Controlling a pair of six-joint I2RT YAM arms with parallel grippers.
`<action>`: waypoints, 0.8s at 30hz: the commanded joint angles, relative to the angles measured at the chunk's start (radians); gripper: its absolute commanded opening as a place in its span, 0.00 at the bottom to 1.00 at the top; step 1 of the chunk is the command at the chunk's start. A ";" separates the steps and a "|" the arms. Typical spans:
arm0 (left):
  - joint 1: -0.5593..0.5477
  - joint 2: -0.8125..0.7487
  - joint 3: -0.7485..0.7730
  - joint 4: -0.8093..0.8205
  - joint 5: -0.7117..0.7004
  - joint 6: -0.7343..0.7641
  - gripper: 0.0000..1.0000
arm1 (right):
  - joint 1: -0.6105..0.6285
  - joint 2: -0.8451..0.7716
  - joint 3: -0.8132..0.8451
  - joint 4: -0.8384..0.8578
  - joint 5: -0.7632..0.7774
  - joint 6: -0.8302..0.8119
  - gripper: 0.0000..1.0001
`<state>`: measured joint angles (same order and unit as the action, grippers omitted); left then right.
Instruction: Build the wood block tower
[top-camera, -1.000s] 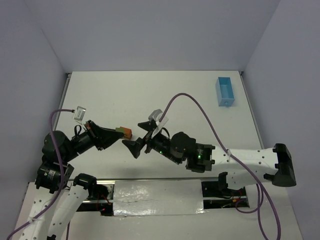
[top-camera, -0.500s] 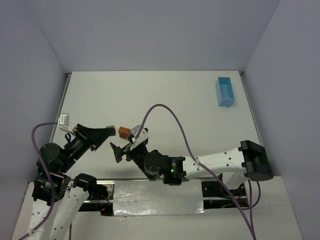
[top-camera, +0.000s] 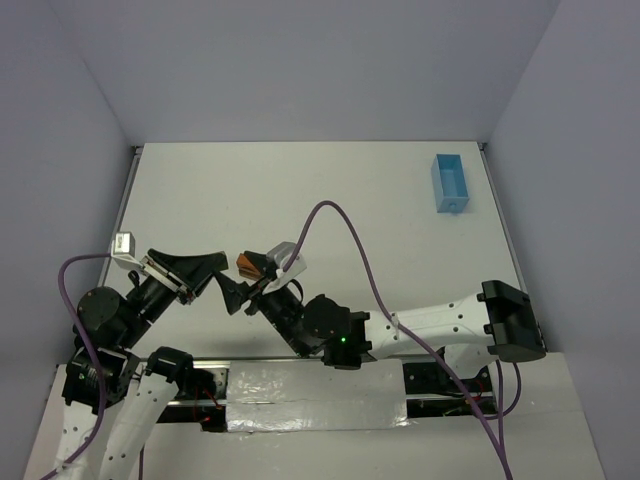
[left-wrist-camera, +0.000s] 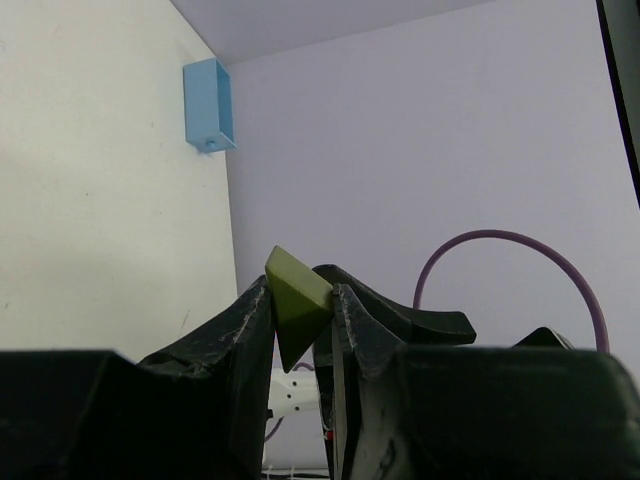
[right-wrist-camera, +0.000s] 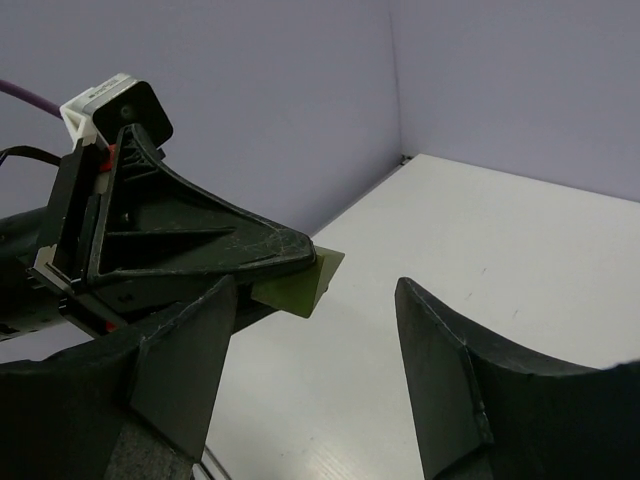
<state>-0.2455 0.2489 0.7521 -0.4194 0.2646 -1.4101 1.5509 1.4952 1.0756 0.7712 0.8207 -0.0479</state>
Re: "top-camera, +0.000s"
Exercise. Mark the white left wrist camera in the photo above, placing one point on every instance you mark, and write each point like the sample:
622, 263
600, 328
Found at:
122, 252

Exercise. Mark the silver tape white foam board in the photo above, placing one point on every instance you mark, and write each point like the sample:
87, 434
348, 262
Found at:
294, 396

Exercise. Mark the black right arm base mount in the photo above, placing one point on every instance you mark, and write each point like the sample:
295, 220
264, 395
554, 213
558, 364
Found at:
425, 379

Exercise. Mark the aluminium table edge rail left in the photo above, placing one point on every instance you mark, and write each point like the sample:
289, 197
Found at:
130, 178

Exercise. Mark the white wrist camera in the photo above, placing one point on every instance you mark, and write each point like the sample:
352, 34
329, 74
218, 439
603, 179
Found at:
288, 263
122, 252

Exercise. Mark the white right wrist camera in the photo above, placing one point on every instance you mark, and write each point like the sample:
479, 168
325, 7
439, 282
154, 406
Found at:
288, 263

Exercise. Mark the aluminium table edge rail right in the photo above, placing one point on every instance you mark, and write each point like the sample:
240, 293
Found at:
505, 240

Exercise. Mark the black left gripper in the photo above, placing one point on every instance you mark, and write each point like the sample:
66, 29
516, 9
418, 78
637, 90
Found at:
168, 278

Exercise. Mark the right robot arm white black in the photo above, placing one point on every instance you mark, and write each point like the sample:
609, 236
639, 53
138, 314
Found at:
346, 339

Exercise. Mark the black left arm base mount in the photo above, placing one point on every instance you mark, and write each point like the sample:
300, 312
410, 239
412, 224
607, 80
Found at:
202, 401

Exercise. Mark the blue plastic box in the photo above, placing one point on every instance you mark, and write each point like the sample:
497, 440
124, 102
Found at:
449, 184

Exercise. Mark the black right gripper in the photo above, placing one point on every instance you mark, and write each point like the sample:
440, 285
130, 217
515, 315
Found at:
260, 289

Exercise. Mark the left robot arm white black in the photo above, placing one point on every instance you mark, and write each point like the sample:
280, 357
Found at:
112, 399

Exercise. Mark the aluminium table edge rail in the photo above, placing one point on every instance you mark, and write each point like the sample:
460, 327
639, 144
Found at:
130, 178
505, 240

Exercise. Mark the orange arch wood block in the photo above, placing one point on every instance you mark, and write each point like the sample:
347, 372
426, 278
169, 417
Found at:
247, 269

